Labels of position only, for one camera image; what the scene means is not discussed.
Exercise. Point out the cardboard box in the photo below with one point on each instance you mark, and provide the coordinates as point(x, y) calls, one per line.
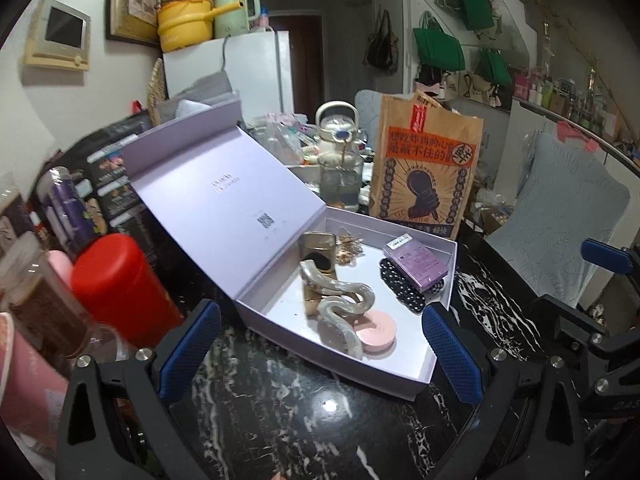
point(492, 220)

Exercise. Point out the yellow pot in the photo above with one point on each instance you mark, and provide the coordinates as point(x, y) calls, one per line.
point(182, 25)

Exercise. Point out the dark hanging bag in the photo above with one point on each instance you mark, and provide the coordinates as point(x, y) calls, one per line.
point(380, 42)

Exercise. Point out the woven straw fan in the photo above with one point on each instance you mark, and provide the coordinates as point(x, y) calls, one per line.
point(156, 85)

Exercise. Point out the gold mirrored case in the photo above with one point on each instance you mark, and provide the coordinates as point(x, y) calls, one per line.
point(320, 245)

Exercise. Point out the red canister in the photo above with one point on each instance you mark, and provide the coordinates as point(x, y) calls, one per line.
point(120, 285)

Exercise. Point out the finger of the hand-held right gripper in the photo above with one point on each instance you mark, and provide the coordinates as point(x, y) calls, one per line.
point(565, 317)
point(605, 255)

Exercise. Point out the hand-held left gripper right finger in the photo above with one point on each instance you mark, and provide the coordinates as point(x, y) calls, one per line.
point(452, 355)

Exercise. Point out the small blue cap bottle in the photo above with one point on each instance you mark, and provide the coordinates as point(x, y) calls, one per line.
point(265, 20)

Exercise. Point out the clear jar purple contents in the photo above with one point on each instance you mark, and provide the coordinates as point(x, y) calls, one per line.
point(65, 205)

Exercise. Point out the lavender gift box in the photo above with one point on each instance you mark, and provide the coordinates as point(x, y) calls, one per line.
point(280, 310)

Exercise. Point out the pearly white hair claw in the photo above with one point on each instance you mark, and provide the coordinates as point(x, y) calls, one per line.
point(340, 320)

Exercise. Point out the pink paper cup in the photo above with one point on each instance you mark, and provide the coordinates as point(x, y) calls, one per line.
point(30, 385)

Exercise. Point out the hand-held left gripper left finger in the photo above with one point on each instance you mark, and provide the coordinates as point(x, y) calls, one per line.
point(192, 350)

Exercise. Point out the clear jar brown label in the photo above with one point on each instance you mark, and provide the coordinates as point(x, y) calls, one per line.
point(45, 310)

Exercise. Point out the clear plastic bags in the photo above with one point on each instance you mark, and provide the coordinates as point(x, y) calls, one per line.
point(282, 137)

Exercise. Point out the black polka dot scrunchie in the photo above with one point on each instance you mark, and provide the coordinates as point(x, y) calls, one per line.
point(405, 295)

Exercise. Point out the brown printed paper bag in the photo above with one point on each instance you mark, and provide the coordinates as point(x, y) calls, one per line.
point(425, 160)

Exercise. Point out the small purple carton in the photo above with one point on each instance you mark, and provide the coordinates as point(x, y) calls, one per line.
point(417, 262)

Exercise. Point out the row of cosmetic bottles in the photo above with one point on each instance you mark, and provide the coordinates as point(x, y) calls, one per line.
point(550, 95)

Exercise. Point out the framed picture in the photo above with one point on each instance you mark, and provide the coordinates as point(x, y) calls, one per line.
point(135, 5)

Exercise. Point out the white fridge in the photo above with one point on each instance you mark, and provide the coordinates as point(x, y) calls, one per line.
point(255, 70)

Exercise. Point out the black white checkered scrunchie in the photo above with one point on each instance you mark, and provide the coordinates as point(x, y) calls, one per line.
point(436, 287)

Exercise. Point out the brown door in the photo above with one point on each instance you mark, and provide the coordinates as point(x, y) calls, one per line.
point(305, 60)

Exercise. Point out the beige wall intercom panel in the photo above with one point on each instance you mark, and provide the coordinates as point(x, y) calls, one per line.
point(62, 30)

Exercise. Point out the pink round compact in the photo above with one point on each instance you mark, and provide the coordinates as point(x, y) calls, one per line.
point(380, 332)

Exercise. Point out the pale green kettle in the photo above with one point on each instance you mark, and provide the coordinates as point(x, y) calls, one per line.
point(230, 12)

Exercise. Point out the pink bottle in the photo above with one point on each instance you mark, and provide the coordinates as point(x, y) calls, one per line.
point(60, 265)

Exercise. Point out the glass teapot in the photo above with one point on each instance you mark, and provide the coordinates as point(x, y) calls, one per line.
point(340, 160)

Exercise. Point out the green tote bag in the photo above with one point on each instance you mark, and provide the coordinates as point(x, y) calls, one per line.
point(437, 50)
point(492, 67)
point(472, 5)

